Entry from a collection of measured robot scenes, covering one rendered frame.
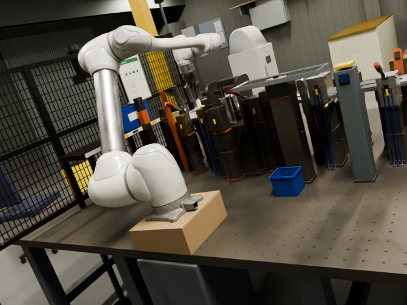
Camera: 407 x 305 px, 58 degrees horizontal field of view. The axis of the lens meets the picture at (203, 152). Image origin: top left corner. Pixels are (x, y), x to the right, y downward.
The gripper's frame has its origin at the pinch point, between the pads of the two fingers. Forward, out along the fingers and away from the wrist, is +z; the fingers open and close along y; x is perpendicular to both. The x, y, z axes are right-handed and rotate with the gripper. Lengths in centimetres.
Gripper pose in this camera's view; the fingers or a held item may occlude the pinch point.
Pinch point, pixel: (197, 106)
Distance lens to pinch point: 221.3
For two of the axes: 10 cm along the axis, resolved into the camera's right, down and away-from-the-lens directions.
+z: 2.8, 9.3, 2.5
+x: -7.9, 0.7, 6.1
